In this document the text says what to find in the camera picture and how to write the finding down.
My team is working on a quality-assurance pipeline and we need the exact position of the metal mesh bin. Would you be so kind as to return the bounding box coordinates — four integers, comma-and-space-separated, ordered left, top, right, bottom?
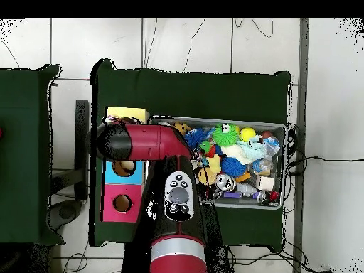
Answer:
150, 114, 288, 210

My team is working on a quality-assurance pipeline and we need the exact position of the wooden box with three holes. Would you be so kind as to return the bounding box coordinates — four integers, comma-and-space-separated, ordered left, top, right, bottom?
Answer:
99, 105, 151, 223

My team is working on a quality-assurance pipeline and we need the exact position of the blue puffer ball with eyes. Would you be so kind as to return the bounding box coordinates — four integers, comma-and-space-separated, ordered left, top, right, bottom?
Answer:
184, 127, 208, 150

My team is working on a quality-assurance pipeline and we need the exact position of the green spiky puffer toy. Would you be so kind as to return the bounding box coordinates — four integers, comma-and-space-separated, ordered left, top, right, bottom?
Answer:
212, 122, 240, 147

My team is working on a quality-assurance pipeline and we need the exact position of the plain blue puffer ball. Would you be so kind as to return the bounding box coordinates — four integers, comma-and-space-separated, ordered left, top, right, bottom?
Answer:
220, 156, 246, 178

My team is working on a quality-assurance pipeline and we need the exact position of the dark green tablecloth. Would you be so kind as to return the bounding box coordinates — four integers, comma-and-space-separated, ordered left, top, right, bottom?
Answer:
0, 64, 65, 246
89, 58, 292, 252

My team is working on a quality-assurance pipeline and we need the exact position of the yellow tennis ball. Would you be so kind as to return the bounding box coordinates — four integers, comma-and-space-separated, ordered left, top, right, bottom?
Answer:
239, 127, 257, 143

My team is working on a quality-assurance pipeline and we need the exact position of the mint green cloth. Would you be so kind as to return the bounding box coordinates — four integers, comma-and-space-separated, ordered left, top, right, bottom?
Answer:
237, 135, 268, 163

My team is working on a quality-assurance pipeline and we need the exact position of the black stand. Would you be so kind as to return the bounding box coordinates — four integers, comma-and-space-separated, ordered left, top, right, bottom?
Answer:
50, 99, 90, 201

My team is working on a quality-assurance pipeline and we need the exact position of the grey rounded stand base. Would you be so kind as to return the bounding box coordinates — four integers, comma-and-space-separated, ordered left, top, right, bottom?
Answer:
47, 199, 84, 232

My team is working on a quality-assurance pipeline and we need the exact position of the grey floor strip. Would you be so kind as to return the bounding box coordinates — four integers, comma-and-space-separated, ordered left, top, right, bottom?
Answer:
292, 18, 310, 273

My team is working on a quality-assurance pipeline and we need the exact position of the black cable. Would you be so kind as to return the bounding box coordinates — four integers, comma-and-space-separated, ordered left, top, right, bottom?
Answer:
287, 154, 364, 176

